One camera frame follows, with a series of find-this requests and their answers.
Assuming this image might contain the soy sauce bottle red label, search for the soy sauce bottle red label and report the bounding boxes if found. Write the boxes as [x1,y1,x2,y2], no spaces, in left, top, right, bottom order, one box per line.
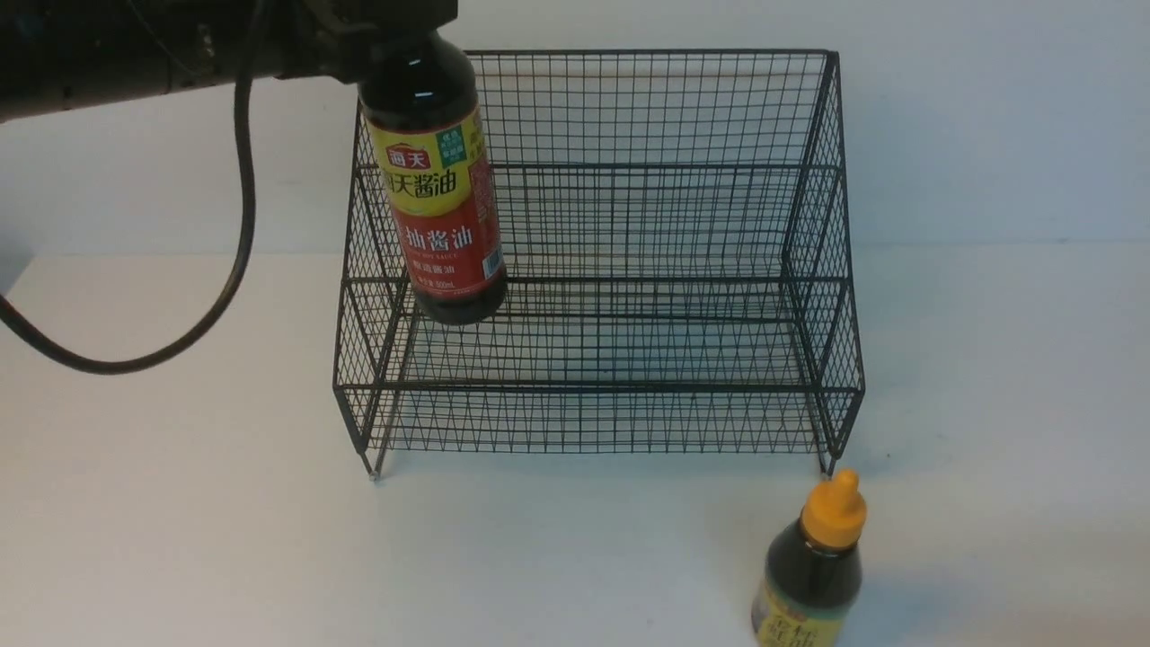
[358,31,507,326]

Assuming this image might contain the dark bottle yellow nozzle cap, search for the dark bottle yellow nozzle cap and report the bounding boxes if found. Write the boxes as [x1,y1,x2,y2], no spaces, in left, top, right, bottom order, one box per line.
[751,468,868,646]

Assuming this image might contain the black wire mesh shelf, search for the black wire mesh shelf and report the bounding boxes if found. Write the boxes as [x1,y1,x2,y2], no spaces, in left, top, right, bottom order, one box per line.
[334,49,865,478]

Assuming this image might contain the black cable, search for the black cable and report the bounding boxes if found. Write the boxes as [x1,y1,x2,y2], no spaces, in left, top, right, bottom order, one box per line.
[0,0,270,376]

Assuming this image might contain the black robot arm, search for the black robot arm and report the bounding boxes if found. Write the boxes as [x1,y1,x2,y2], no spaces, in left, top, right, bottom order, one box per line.
[1,1,457,122]

